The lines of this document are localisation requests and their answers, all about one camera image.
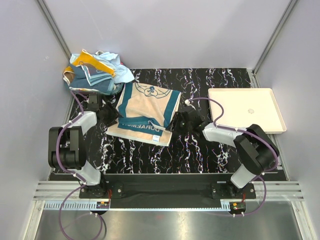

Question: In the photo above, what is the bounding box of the teal beige Doraemon towel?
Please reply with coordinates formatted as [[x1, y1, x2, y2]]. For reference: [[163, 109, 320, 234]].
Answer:
[[106, 82, 181, 147]]

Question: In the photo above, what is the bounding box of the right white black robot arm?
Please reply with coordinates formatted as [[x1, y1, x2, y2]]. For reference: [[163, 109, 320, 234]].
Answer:
[[165, 111, 279, 199]]

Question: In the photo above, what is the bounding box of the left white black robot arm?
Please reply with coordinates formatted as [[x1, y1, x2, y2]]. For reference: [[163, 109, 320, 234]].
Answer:
[[48, 94, 120, 198]]

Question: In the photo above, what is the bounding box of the light blue towel in basket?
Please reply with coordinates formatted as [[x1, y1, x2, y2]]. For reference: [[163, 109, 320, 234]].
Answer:
[[69, 51, 135, 84]]

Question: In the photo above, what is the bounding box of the white square tray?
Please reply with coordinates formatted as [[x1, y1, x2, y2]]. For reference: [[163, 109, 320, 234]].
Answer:
[[208, 88, 287, 134]]

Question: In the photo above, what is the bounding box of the yellow towel in basket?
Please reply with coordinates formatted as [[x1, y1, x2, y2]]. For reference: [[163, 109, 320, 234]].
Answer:
[[70, 49, 116, 77]]

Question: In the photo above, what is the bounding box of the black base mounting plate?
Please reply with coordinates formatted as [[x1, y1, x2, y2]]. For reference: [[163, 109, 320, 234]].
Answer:
[[79, 173, 256, 210]]

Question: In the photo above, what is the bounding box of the left small circuit board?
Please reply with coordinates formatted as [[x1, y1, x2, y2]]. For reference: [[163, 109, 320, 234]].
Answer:
[[96, 201, 110, 209]]

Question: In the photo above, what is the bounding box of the small circuit board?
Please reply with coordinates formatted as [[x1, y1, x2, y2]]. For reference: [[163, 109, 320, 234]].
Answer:
[[232, 201, 246, 210], [96, 201, 110, 209]]

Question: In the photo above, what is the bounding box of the right small circuit board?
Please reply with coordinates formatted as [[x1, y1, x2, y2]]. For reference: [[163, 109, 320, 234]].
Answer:
[[232, 201, 246, 210]]

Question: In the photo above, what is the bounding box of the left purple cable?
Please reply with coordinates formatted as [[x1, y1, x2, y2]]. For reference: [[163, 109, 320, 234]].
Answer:
[[56, 89, 107, 240]]

